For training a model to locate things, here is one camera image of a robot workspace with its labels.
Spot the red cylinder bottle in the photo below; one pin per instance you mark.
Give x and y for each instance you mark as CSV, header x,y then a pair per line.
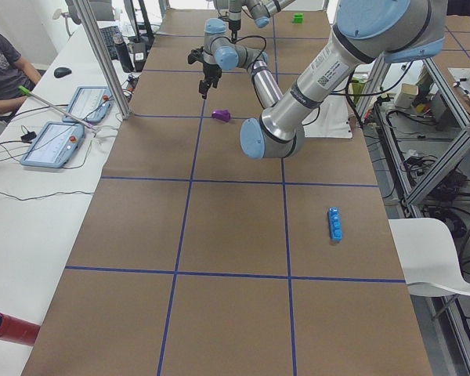
x,y
18,331

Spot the white chair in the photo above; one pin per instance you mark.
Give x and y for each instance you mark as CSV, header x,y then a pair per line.
x,y
428,257

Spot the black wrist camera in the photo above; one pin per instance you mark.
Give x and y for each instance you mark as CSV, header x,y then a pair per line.
x,y
196,55

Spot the black water bottle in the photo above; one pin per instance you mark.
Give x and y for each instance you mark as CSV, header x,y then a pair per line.
x,y
122,53

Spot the seated person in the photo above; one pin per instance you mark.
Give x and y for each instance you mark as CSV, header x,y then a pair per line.
x,y
15,71

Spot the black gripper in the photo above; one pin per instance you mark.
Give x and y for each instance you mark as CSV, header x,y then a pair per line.
x,y
233,24
211,71

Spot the upper blue teach pendant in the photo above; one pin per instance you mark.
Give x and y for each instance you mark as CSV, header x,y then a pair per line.
x,y
90,103

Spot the green tipped stick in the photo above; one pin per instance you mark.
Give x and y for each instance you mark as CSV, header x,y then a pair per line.
x,y
29,93

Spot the green two-stud brick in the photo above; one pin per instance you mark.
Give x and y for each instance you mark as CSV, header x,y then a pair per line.
x,y
298,18

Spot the black keyboard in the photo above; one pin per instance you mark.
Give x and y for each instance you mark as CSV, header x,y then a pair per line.
x,y
111,36

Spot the long blue brick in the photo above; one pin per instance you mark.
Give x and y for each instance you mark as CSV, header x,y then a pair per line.
x,y
335,224

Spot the black computer mouse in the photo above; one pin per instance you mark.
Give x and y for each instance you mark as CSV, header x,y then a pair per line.
x,y
61,72

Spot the purple trapezoid block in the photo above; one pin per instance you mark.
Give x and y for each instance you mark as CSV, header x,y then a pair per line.
x,y
222,115

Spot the aluminium frame post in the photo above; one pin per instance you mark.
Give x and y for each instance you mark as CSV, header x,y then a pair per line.
x,y
91,27

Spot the blue teach pendant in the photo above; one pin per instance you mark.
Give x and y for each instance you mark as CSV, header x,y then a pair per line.
x,y
54,145
90,103

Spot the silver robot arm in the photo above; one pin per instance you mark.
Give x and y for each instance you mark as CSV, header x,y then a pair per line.
x,y
259,11
400,31

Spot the lower blue teach pendant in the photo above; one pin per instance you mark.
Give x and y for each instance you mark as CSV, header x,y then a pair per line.
x,y
54,145

